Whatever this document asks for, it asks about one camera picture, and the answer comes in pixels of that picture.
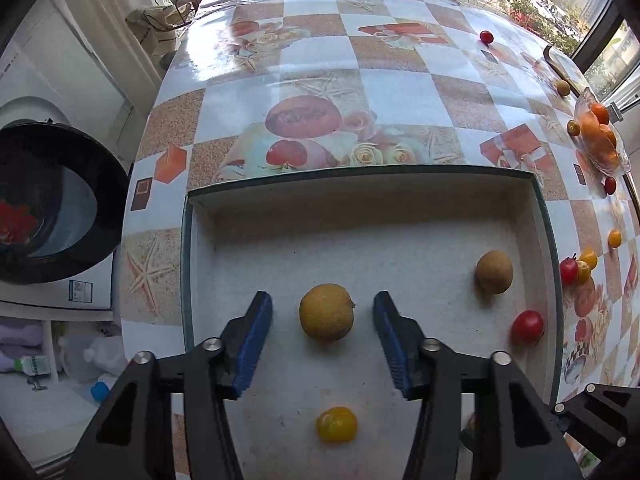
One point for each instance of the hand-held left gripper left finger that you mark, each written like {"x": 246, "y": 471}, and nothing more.
{"x": 255, "y": 340}

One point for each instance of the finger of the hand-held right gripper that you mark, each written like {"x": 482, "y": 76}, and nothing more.
{"x": 607, "y": 410}

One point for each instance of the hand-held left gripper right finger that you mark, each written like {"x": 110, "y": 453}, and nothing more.
{"x": 392, "y": 345}

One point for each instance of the large brown longan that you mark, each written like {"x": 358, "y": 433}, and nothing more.
{"x": 327, "y": 319}

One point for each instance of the white foam tray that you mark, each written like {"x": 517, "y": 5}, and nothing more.
{"x": 350, "y": 245}

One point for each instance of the yellow cherry tomato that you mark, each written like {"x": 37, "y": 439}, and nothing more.
{"x": 583, "y": 272}
{"x": 614, "y": 238}
{"x": 573, "y": 128}
{"x": 589, "y": 258}
{"x": 336, "y": 424}

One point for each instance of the white plastic jug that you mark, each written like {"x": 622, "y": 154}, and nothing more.
{"x": 97, "y": 355}

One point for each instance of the blue bottle cap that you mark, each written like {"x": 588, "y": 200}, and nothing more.
{"x": 100, "y": 391}

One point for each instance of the white bottle green label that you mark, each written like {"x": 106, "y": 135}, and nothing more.
{"x": 31, "y": 365}

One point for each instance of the clear glass bowl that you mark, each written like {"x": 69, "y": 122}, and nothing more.
{"x": 620, "y": 155}

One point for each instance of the white washing machine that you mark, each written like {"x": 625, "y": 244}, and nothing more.
{"x": 55, "y": 160}

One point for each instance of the checked printed tablecloth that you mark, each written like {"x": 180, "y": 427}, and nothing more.
{"x": 380, "y": 60}

